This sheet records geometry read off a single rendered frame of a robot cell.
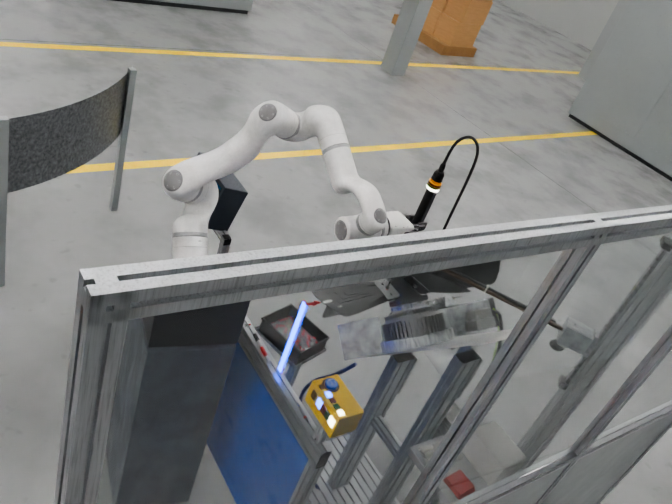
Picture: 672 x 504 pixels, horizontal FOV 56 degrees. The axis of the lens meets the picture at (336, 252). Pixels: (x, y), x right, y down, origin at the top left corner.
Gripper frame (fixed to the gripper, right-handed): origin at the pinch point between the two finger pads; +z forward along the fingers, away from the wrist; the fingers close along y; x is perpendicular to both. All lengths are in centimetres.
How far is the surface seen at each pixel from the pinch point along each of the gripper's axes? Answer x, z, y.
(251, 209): -148, 79, -209
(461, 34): -117, 608, -566
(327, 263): 57, -103, 73
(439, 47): -143, 579, -571
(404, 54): -122, 420, -471
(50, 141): -70, -71, -172
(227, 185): -23, -37, -59
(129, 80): -57, -19, -217
